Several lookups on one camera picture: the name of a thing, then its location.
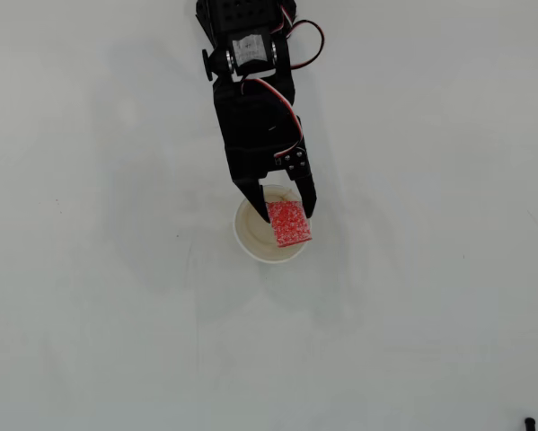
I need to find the tan ribbed paper cup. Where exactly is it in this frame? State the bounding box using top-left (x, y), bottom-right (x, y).
top-left (234, 183), bottom-right (313, 265)

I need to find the red foam cube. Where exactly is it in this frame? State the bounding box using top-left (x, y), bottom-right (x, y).
top-left (266, 200), bottom-right (315, 250)

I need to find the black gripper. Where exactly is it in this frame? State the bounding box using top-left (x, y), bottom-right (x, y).
top-left (212, 66), bottom-right (318, 224)

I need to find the red white black servo cable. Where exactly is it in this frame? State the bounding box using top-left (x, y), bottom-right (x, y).
top-left (272, 0), bottom-right (326, 72)
top-left (240, 76), bottom-right (306, 159)

